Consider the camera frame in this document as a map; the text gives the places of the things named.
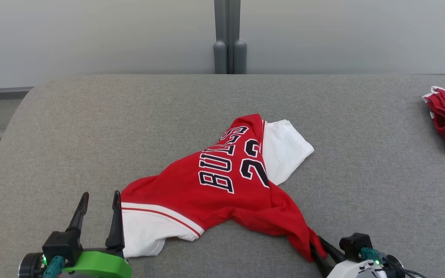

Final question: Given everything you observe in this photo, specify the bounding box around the red jersey with white sleeves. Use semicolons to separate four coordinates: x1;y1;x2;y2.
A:
120;113;327;262

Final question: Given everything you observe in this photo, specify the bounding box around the left camera cable teal plug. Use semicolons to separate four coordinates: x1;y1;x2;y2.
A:
44;256;65;278

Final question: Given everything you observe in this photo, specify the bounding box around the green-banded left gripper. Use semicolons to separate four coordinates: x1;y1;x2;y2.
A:
19;190;133;278

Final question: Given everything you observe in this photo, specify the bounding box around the grey partition post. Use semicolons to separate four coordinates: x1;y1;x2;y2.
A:
213;0;247;75

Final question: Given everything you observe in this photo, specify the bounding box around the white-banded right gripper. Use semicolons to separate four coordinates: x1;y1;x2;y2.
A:
310;236;405;278

